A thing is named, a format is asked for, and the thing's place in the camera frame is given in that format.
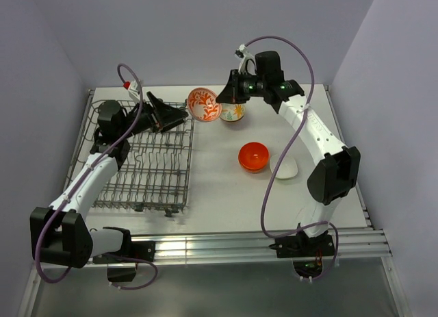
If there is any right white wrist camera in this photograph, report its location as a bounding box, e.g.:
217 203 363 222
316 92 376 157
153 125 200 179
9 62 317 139
234 44 256 73

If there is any dark patterned bottom bowl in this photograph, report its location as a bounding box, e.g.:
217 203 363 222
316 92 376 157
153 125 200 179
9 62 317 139
221 117 245 126

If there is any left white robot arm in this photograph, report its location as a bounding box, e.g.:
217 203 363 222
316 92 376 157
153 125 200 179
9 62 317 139
29 92 189 268

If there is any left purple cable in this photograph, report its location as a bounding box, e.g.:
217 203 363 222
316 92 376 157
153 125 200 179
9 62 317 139
34 63 159 291

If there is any orange floral pattern bowl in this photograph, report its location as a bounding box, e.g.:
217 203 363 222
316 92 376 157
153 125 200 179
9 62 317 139
186 88 222 123

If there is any white bowl yellow flower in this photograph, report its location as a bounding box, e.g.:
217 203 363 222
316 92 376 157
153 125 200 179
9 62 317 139
220 103 246 123

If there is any grey wire dish rack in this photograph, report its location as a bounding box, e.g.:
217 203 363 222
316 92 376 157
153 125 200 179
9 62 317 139
63 97 196 218

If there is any plain orange bowl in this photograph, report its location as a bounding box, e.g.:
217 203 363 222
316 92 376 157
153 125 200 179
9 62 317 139
238 142 270 173

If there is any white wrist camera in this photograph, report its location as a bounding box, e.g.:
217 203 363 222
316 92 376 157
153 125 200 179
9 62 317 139
123 80 144 105
234 44 256 73

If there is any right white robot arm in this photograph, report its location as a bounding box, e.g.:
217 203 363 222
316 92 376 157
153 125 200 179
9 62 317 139
216 45 361 255

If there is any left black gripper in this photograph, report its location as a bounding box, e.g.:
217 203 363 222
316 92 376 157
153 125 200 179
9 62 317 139
118 92 188 140

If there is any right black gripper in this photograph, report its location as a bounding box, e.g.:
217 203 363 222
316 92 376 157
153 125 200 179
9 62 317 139
216 69 267 104

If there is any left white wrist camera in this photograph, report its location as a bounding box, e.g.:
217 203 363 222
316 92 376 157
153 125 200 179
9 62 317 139
123 80 144 105

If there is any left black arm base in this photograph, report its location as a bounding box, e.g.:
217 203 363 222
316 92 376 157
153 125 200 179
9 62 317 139
92 240 156 285

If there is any aluminium mounting rail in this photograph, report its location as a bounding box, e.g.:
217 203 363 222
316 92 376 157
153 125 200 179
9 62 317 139
32 229 393 269

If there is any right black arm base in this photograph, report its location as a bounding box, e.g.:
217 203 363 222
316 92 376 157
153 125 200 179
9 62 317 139
269 231 337 279

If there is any white square bowl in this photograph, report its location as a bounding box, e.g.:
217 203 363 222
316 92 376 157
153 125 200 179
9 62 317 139
270 154 298 180

